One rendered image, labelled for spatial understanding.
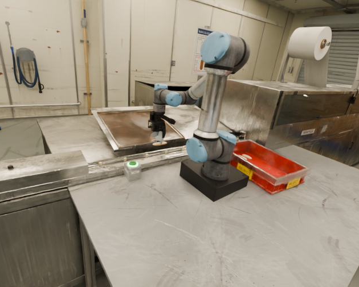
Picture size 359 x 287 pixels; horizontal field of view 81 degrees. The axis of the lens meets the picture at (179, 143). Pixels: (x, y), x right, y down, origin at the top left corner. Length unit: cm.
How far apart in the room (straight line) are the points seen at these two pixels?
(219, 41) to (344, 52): 748
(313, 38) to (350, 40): 595
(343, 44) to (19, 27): 794
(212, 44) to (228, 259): 77
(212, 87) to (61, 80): 416
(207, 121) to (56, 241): 98
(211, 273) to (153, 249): 21
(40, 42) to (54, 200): 385
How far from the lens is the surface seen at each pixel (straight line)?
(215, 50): 85
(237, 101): 188
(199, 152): 90
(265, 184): 125
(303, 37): 235
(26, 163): 120
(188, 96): 118
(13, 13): 476
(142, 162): 124
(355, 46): 818
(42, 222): 125
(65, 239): 135
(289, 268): 92
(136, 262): 80
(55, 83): 483
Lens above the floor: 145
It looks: 23 degrees down
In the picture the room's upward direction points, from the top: 7 degrees clockwise
